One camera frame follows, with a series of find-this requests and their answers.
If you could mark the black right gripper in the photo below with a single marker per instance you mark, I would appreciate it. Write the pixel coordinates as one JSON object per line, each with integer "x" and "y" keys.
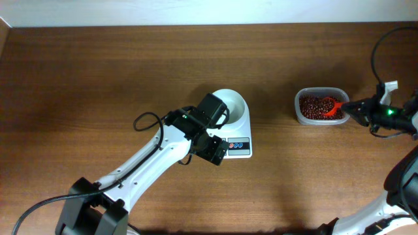
{"x": 366, "y": 111}

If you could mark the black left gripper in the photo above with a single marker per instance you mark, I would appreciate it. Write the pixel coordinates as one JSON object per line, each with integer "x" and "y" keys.
{"x": 215, "y": 150}

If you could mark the red plastic scoop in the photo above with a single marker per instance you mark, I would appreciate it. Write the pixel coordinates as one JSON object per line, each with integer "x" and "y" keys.
{"x": 336, "y": 106}

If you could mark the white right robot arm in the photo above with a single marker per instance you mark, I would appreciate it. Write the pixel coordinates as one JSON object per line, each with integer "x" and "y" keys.
{"x": 397, "y": 205}

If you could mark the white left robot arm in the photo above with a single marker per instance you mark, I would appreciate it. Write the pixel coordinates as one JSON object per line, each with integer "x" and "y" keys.
{"x": 103, "y": 207}

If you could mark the white digital kitchen scale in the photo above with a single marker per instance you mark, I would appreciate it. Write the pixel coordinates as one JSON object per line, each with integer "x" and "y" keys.
{"x": 238, "y": 137}

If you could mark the white metal bowl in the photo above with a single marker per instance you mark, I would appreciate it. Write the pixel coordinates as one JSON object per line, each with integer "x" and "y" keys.
{"x": 236, "y": 104}

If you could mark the red adzuki beans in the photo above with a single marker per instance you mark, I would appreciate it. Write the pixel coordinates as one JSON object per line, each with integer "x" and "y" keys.
{"x": 312, "y": 107}

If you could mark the clear plastic container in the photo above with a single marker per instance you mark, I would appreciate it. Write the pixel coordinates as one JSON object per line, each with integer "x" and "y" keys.
{"x": 321, "y": 92}

